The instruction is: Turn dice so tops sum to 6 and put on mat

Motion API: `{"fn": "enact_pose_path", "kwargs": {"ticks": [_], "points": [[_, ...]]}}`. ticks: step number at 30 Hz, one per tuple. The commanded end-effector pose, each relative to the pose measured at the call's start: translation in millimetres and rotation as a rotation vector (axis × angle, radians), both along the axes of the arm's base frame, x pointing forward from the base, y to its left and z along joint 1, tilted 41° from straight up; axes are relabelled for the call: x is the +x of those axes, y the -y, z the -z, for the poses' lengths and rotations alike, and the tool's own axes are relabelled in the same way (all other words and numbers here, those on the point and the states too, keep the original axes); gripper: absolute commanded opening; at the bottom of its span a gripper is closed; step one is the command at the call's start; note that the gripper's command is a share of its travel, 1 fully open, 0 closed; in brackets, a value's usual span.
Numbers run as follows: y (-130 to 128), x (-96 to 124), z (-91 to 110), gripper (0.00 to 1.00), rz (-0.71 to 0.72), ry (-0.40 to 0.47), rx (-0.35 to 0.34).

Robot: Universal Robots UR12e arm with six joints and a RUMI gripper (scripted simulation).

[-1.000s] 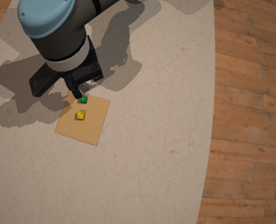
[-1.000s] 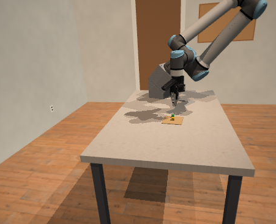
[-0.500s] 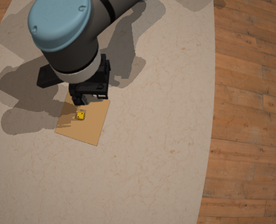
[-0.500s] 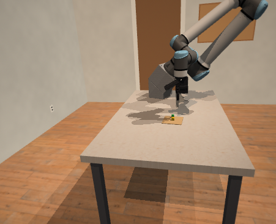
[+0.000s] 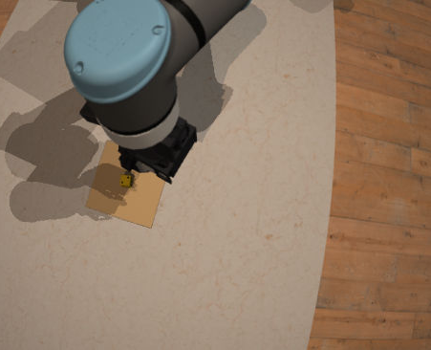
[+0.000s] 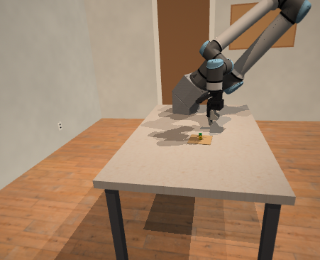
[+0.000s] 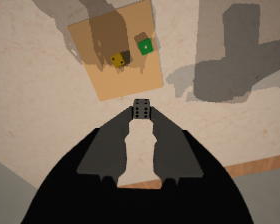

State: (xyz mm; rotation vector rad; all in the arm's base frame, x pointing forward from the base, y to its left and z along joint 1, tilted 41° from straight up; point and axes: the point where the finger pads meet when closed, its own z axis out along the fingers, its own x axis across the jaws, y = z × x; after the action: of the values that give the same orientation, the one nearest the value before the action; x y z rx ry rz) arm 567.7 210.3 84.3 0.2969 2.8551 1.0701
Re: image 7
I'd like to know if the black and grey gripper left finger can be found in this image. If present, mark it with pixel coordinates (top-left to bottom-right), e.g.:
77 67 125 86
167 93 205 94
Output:
21 106 134 224

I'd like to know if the yellow die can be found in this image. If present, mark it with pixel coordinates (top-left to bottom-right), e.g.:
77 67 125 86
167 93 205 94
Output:
110 52 127 68

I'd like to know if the white die with black pips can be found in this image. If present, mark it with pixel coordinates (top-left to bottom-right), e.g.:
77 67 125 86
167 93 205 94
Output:
133 99 150 119

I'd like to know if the orange flat mat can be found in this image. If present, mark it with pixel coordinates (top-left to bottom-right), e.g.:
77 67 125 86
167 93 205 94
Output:
68 0 163 101

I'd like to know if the green die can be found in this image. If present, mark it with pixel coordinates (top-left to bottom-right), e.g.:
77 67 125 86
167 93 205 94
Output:
138 38 153 56

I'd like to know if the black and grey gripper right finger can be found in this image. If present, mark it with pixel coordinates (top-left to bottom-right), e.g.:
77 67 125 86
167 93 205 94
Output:
149 106 254 224

